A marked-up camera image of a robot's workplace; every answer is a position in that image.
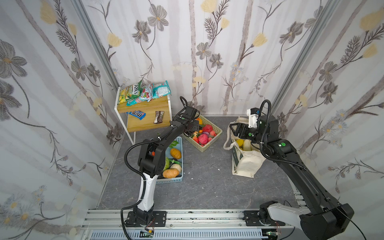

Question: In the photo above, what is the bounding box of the yellow mango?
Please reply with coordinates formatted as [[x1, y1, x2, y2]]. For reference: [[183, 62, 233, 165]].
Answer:
[[236, 139, 244, 148]]

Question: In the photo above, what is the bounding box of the white radish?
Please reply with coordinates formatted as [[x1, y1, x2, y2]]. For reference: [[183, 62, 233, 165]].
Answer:
[[243, 140, 252, 151]]

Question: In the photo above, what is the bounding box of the cream canvas grocery bag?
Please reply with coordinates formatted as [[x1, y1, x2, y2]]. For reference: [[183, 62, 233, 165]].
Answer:
[[223, 126, 266, 178]]

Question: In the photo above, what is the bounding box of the light blue vegetable basket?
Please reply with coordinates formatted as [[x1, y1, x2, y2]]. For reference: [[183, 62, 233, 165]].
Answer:
[[157, 137, 183, 183]]

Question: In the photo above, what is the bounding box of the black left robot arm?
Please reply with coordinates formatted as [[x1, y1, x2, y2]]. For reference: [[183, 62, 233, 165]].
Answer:
[[121, 96, 200, 227]]

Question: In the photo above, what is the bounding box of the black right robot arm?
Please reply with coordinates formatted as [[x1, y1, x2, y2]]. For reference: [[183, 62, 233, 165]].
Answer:
[[229, 100, 355, 240]]

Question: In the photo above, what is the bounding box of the teal snack bag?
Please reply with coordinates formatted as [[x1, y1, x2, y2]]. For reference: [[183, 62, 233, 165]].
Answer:
[[153, 81, 172, 99]]

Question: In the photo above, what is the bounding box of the red pink snack bag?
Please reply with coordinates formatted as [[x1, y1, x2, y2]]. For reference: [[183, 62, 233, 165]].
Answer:
[[126, 84, 154, 106]]

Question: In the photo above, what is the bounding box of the green chips bag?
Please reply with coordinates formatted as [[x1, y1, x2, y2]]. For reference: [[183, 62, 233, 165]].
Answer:
[[118, 81, 143, 104]]

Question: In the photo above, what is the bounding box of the green plastic fruit basket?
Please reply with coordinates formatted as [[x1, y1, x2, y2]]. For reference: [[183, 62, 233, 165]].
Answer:
[[182, 115, 223, 153]]

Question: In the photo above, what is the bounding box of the green leafy spinach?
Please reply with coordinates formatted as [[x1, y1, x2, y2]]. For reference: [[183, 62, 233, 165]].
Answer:
[[169, 141, 179, 149]]

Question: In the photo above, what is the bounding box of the orange round fruit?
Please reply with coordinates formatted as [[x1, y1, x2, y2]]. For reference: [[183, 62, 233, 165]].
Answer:
[[170, 148, 182, 160]]

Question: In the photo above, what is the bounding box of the brown chocolate bar wrapper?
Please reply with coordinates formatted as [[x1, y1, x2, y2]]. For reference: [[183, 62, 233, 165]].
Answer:
[[154, 111, 165, 124]]

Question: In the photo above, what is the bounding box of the white wooden two-tier shelf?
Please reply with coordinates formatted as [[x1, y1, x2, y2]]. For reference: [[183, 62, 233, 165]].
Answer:
[[114, 87, 173, 145]]

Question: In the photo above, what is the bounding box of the green cabbage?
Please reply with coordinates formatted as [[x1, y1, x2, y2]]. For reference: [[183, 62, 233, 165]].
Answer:
[[163, 158, 170, 171]]

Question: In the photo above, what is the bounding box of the blue candy packet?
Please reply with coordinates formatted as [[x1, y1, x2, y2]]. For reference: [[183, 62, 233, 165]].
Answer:
[[127, 111, 146, 120]]

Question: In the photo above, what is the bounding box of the beige potato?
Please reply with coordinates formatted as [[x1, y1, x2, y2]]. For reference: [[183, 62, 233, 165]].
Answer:
[[163, 169, 180, 179]]

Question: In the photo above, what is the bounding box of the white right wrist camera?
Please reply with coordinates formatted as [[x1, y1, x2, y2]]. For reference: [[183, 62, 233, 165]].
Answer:
[[247, 108, 260, 129]]

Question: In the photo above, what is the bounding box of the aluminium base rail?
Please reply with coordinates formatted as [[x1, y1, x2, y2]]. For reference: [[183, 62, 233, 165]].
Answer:
[[79, 209, 307, 240]]

